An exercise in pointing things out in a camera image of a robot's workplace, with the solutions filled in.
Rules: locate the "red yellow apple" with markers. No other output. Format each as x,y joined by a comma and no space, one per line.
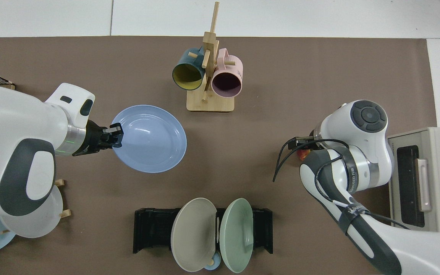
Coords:
303,154

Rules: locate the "wooden plate rack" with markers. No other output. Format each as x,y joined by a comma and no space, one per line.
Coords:
65,214

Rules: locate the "white plate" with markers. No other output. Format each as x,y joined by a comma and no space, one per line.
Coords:
48,217

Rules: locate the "black dish rack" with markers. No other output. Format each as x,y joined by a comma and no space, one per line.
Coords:
153,229

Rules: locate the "pale green plate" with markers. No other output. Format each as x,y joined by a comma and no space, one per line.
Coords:
236,236

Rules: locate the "beige plate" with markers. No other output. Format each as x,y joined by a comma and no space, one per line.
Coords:
191,236

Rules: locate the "brown table cloth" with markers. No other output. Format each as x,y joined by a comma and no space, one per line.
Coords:
243,172

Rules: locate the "dark teal cup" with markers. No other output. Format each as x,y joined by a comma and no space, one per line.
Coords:
185,63

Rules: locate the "wooden cup stand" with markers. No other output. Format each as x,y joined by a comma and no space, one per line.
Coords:
209,104

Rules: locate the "pink cup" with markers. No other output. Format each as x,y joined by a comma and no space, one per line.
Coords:
232,65

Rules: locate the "small blue round thing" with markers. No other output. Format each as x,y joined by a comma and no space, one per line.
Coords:
214,266

